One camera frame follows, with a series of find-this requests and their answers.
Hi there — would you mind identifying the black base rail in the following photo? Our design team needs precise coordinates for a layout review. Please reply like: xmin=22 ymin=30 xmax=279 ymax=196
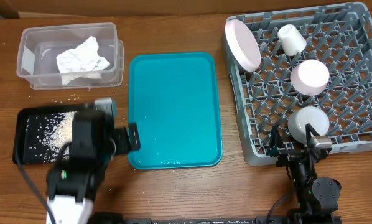
xmin=89 ymin=212 xmax=342 ymax=224

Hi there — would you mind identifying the pile of rice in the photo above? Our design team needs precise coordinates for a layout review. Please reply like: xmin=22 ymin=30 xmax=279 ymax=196
xmin=26 ymin=111 xmax=77 ymax=162

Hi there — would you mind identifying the grey bowl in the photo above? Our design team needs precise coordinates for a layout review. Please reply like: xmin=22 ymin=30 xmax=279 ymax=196
xmin=287 ymin=106 xmax=330 ymax=144

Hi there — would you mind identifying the cream cup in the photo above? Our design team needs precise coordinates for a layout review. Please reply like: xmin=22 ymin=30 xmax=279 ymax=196
xmin=277 ymin=24 xmax=307 ymax=56

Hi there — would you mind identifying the white napkin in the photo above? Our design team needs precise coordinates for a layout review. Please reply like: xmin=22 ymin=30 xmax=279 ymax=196
xmin=56 ymin=36 xmax=111 ymax=85

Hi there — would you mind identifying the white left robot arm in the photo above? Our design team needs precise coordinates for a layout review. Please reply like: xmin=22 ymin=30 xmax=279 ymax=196
xmin=15 ymin=110 xmax=141 ymax=223

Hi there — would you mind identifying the grey dishwasher rack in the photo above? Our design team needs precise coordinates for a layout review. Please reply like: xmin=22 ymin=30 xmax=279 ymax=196
xmin=222 ymin=2 xmax=372 ymax=166

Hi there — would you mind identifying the teal serving tray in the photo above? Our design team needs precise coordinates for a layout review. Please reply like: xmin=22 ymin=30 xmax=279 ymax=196
xmin=128 ymin=52 xmax=223 ymax=170

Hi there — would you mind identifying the black tray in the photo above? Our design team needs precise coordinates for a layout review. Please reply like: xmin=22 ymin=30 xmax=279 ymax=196
xmin=12 ymin=104 xmax=86 ymax=164

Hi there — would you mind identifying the clear plastic bin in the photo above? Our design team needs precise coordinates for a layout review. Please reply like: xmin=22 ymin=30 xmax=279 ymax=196
xmin=17 ymin=22 xmax=124 ymax=90

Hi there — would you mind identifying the large white plate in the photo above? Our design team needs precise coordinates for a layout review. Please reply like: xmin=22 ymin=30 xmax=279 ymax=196
xmin=225 ymin=19 xmax=261 ymax=72

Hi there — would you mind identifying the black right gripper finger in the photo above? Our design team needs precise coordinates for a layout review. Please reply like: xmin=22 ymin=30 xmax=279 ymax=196
xmin=269 ymin=126 xmax=284 ymax=149
xmin=305 ymin=123 xmax=320 ymax=139

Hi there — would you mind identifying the small pink bowl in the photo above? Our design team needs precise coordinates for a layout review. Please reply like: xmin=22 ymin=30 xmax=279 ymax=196
xmin=290 ymin=59 xmax=330 ymax=96

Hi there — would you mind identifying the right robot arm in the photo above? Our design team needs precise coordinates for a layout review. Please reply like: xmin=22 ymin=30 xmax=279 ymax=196
xmin=262 ymin=123 xmax=342 ymax=224

